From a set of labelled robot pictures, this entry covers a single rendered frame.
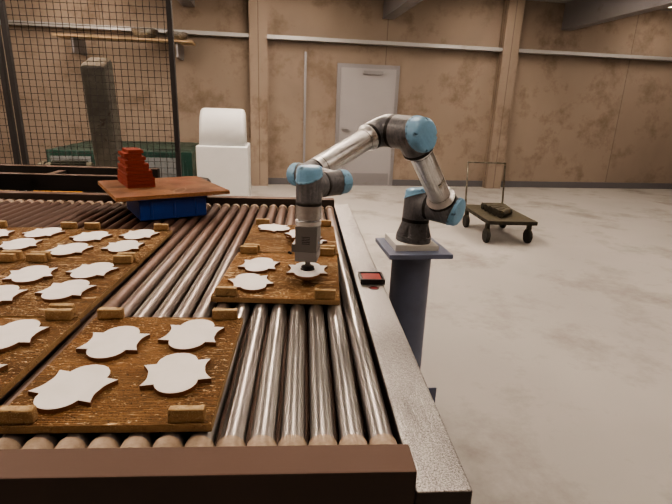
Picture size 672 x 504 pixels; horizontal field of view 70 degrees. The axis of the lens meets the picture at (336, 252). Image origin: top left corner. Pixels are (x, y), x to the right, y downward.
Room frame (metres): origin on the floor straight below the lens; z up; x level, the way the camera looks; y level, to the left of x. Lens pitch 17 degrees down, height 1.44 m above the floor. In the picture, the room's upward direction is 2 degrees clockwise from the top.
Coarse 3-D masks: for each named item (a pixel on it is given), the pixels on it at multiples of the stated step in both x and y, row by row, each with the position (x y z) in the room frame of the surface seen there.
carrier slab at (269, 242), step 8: (256, 232) 1.88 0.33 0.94; (264, 232) 1.88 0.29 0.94; (288, 232) 1.90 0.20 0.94; (328, 232) 1.92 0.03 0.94; (248, 240) 1.76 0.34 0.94; (256, 240) 1.76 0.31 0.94; (264, 240) 1.76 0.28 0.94; (272, 240) 1.77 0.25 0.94; (280, 240) 1.77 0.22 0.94; (288, 240) 1.78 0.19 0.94; (328, 240) 1.80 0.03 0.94; (264, 248) 1.66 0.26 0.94; (272, 248) 1.66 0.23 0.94; (280, 248) 1.66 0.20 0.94; (288, 248) 1.67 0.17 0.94; (336, 248) 1.69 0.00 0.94
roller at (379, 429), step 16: (336, 224) 2.16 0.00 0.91; (336, 240) 1.86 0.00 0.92; (352, 288) 1.34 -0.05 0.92; (352, 304) 1.21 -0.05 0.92; (352, 320) 1.11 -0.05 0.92; (352, 336) 1.04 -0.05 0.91; (352, 352) 0.98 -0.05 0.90; (368, 352) 0.95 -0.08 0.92; (368, 368) 0.88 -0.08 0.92; (368, 384) 0.82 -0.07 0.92; (368, 400) 0.77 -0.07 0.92; (368, 416) 0.73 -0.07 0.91; (384, 416) 0.72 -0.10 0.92; (368, 432) 0.70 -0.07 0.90; (384, 432) 0.68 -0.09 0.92
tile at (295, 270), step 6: (300, 264) 1.39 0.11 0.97; (312, 264) 1.39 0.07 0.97; (318, 264) 1.39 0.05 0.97; (294, 270) 1.33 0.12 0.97; (300, 270) 1.33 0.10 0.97; (318, 270) 1.34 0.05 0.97; (324, 270) 1.36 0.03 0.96; (300, 276) 1.28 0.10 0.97; (306, 276) 1.28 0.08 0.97; (312, 276) 1.28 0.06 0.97; (318, 276) 1.30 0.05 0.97
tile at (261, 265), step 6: (258, 258) 1.51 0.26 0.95; (264, 258) 1.51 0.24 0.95; (246, 264) 1.44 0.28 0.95; (252, 264) 1.44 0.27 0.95; (258, 264) 1.45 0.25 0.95; (264, 264) 1.45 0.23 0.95; (270, 264) 1.45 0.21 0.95; (276, 264) 1.47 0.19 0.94; (246, 270) 1.40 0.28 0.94; (252, 270) 1.39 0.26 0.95; (258, 270) 1.39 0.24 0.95; (264, 270) 1.39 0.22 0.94; (270, 270) 1.41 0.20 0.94
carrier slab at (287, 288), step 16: (240, 256) 1.55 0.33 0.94; (256, 256) 1.56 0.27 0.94; (272, 256) 1.57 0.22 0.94; (288, 256) 1.57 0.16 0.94; (320, 256) 1.59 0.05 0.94; (336, 256) 1.59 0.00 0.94; (240, 272) 1.39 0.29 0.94; (272, 272) 1.40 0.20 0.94; (336, 272) 1.42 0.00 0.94; (272, 288) 1.27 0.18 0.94; (288, 288) 1.27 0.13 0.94; (304, 288) 1.28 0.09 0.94; (320, 288) 1.28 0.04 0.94; (336, 288) 1.29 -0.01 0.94; (320, 304) 1.20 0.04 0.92; (336, 304) 1.20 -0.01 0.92
